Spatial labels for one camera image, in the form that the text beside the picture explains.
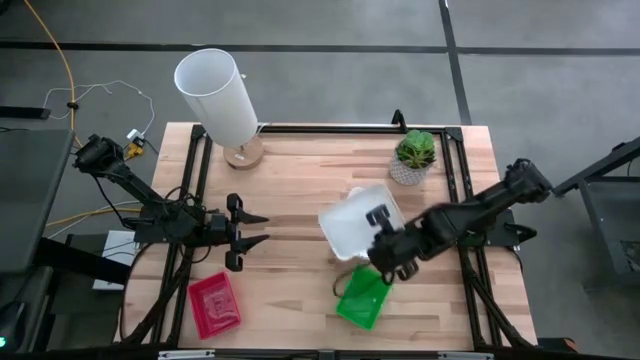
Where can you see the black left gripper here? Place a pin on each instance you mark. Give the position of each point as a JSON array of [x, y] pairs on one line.
[[235, 260]]

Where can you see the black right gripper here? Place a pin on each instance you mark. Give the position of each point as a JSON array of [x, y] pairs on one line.
[[400, 247]]

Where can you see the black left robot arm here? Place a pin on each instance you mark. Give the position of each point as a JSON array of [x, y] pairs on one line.
[[150, 195]]

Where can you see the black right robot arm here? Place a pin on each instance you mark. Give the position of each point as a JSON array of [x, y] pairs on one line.
[[475, 210]]

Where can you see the potted green succulent plant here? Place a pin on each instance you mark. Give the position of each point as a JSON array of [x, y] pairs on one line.
[[415, 150]]

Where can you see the white cylinder lamp wooden base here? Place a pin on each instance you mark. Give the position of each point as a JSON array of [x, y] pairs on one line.
[[215, 100]]

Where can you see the yellow plug connector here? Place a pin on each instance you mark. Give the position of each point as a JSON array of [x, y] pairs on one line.
[[133, 151]]

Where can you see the white power adapter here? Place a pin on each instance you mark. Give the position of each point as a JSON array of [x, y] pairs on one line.
[[135, 134]]

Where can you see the black and orange clamp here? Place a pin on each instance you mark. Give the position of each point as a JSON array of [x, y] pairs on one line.
[[557, 345]]

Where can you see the dark metal side table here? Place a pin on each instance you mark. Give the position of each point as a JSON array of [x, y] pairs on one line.
[[605, 220]]

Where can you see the dark grey desk top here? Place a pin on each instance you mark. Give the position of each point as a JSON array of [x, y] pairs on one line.
[[30, 200]]

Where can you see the black flat bar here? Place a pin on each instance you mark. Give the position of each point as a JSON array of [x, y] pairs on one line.
[[22, 112]]

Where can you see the black device with green light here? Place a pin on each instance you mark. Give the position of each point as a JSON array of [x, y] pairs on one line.
[[10, 325]]

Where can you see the black aluminium table frame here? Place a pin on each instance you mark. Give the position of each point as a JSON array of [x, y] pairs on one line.
[[325, 129]]

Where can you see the silver metal bracket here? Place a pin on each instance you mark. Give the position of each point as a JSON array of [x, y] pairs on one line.
[[467, 355], [185, 354]]

